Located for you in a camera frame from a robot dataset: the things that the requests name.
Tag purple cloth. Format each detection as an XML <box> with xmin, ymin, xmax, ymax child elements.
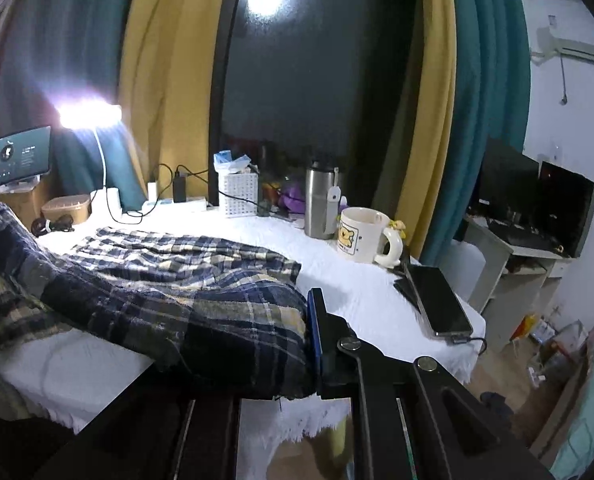
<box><xmin>279</xmin><ymin>182</ymin><xmax>306</xmax><ymax>214</ymax></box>

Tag white power strip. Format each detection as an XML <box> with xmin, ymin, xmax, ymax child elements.
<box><xmin>140</xmin><ymin>197</ymin><xmax>208</xmax><ymax>214</ymax></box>

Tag tan lidded plastic container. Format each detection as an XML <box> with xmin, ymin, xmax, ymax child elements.
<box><xmin>41</xmin><ymin>194</ymin><xmax>91</xmax><ymax>224</ymax></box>

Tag teal curtain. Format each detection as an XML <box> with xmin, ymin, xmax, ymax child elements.
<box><xmin>0</xmin><ymin>0</ymin><xmax>530</xmax><ymax>264</ymax></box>

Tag white side desk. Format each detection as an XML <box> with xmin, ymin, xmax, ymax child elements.
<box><xmin>464</xmin><ymin>217</ymin><xmax>574</xmax><ymax>352</ymax></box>

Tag black smartphone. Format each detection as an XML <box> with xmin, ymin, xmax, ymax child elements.
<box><xmin>408</xmin><ymin>264</ymin><xmax>473</xmax><ymax>338</ymax></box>

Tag white perforated basket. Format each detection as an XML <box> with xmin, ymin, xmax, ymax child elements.
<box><xmin>218</xmin><ymin>172</ymin><xmax>258</xmax><ymax>218</ymax></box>

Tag white usb charger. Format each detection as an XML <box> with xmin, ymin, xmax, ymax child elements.
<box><xmin>147</xmin><ymin>181</ymin><xmax>158</xmax><ymax>203</ymax></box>

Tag stainless steel thermos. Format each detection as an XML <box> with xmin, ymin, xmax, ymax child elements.
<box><xmin>305</xmin><ymin>157</ymin><xmax>341</xmax><ymax>240</ymax></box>

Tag bundled black cable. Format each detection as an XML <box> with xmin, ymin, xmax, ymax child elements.
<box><xmin>30</xmin><ymin>212</ymin><xmax>76</xmax><ymax>238</ymax></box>

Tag tablet on stand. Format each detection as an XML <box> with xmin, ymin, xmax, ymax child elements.
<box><xmin>0</xmin><ymin>126</ymin><xmax>52</xmax><ymax>187</ymax></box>

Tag blue yellow plaid pants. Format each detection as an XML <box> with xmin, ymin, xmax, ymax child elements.
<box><xmin>0</xmin><ymin>203</ymin><xmax>315</xmax><ymax>399</ymax></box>

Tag yellow curtain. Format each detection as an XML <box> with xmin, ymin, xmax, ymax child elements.
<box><xmin>120</xmin><ymin>0</ymin><xmax>457</xmax><ymax>255</ymax></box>

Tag white textured bed cover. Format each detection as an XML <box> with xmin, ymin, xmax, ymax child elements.
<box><xmin>0</xmin><ymin>199</ymin><xmax>487</xmax><ymax>480</ymax></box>

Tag black power adapter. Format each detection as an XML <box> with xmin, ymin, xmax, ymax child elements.
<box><xmin>172</xmin><ymin>170</ymin><xmax>186</xmax><ymax>203</ymax></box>

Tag cardboard box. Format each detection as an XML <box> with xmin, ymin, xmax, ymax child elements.
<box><xmin>0</xmin><ymin>179</ymin><xmax>54</xmax><ymax>231</ymax></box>

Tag white desk lamp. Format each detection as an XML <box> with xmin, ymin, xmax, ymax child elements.
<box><xmin>56</xmin><ymin>98</ymin><xmax>122</xmax><ymax>198</ymax></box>

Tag blue tissue pack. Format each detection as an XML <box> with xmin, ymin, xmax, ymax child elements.
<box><xmin>213</xmin><ymin>150</ymin><xmax>251</xmax><ymax>176</ymax></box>

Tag black lamp power cable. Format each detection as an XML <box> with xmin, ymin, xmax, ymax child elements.
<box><xmin>104</xmin><ymin>186</ymin><xmax>151</xmax><ymax>226</ymax></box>

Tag cream ceramic mug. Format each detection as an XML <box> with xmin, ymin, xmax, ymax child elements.
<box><xmin>336</xmin><ymin>207</ymin><xmax>404</xmax><ymax>269</ymax></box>

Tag black computer monitor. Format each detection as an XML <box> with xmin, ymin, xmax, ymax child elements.
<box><xmin>468</xmin><ymin>138</ymin><xmax>594</xmax><ymax>258</ymax></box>

